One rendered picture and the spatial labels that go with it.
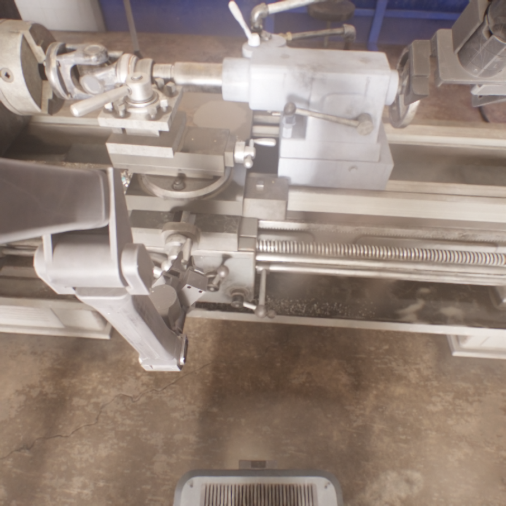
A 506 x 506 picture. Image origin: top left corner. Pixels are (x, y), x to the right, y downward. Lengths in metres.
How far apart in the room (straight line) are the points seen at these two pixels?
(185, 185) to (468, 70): 0.72
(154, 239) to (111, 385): 0.90
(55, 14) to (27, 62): 3.53
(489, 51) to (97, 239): 0.46
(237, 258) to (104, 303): 0.67
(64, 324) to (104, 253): 1.54
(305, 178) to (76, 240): 0.87
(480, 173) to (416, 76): 1.16
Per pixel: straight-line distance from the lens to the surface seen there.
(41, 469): 1.82
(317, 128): 1.15
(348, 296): 1.51
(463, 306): 1.65
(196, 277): 0.77
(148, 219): 1.08
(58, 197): 0.34
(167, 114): 0.97
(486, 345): 2.03
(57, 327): 1.99
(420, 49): 0.56
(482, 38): 0.51
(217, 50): 4.12
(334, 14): 3.15
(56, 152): 1.70
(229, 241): 1.04
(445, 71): 0.53
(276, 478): 1.39
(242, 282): 1.20
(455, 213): 1.29
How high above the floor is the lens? 1.64
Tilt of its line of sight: 51 degrees down
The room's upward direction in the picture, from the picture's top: 2 degrees clockwise
